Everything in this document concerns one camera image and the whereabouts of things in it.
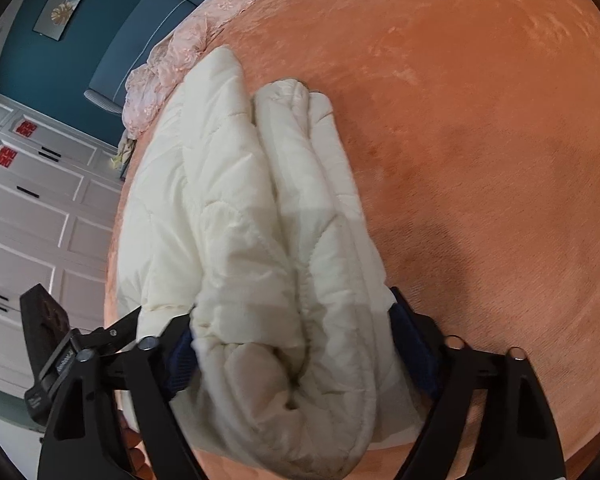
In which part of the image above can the blue upholstered headboard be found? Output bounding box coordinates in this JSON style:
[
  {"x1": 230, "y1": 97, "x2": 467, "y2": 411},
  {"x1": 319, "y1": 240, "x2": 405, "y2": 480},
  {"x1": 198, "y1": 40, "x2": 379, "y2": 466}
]
[{"x1": 84, "y1": 0, "x2": 204, "y2": 115}]

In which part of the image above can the orange plush bedspread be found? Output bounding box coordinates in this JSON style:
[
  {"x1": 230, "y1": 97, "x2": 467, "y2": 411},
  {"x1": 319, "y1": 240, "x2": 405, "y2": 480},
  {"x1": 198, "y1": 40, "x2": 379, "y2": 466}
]
[{"x1": 101, "y1": 0, "x2": 600, "y2": 480}]

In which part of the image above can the person left hand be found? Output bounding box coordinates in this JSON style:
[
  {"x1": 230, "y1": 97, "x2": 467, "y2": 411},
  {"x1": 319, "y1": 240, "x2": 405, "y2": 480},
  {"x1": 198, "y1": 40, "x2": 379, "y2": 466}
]
[{"x1": 118, "y1": 411, "x2": 155, "y2": 480}]

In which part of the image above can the white panelled wardrobe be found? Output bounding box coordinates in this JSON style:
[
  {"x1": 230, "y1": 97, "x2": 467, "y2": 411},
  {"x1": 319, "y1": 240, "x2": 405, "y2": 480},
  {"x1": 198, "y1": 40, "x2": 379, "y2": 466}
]
[{"x1": 0, "y1": 94, "x2": 122, "y2": 396}]

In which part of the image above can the yellow white cloth pile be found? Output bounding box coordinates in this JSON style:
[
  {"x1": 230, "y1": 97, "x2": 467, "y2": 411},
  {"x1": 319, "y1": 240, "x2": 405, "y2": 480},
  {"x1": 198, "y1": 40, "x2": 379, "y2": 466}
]
[{"x1": 110, "y1": 134, "x2": 136, "y2": 181}]

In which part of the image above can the pink floral quilt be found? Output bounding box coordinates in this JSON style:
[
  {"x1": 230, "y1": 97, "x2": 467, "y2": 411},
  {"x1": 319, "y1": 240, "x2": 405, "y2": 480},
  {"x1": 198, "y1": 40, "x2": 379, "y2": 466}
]
[{"x1": 122, "y1": 0, "x2": 257, "y2": 140}]

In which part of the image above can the cream quilted jacket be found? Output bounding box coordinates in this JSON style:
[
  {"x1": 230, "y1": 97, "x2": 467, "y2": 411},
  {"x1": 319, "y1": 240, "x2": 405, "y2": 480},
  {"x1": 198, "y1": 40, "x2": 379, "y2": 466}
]
[{"x1": 116, "y1": 47, "x2": 424, "y2": 479}]

